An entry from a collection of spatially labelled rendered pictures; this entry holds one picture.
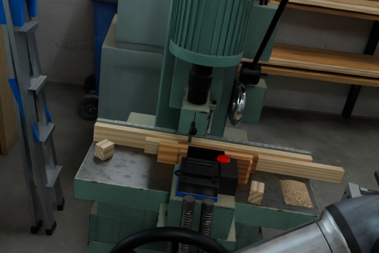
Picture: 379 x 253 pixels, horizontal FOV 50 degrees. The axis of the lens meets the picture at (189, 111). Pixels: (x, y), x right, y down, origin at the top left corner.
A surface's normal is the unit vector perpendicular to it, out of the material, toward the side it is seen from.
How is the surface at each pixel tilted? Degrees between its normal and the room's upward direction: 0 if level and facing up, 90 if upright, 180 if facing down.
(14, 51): 90
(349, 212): 37
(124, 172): 0
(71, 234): 0
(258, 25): 90
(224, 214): 90
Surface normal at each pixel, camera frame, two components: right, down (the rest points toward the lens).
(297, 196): 0.11, -0.64
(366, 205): -0.49, -0.80
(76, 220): 0.15, -0.88
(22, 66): 1.00, 0.04
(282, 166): -0.05, 0.44
